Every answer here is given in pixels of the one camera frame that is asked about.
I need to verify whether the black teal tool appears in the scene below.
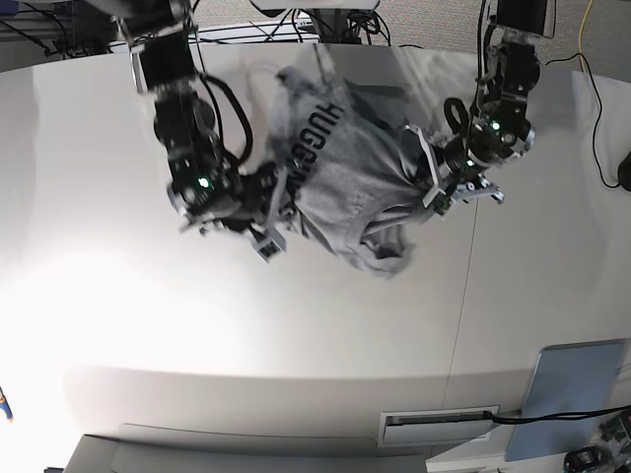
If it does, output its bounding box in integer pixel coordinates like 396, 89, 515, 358
563, 445, 611, 473

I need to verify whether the yellow cable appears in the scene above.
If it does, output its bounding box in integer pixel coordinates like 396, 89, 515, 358
577, 0, 593, 74

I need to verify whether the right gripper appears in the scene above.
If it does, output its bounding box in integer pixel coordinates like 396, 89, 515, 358
178, 163, 296, 262

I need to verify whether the black device right edge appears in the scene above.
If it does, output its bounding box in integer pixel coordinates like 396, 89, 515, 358
617, 153, 631, 192

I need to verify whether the central stand column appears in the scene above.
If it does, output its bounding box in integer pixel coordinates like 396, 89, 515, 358
310, 9, 354, 44

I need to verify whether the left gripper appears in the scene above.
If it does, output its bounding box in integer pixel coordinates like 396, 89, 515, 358
403, 123, 505, 216

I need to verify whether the grey T-shirt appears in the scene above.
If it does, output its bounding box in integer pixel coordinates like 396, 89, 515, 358
264, 67, 433, 278

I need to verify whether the orange blue tool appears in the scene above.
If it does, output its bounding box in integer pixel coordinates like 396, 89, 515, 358
0, 389, 14, 422

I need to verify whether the blue-grey board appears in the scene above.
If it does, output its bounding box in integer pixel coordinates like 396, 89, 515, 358
505, 339, 626, 462

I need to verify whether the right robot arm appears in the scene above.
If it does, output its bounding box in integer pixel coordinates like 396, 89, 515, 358
93, 1, 287, 261

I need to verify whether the black cable on table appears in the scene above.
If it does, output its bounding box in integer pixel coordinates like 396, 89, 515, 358
483, 406, 631, 426

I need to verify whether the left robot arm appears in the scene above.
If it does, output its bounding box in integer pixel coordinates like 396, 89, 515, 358
405, 1, 556, 216

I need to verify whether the black cable right side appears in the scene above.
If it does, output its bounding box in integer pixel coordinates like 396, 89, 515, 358
541, 52, 623, 189

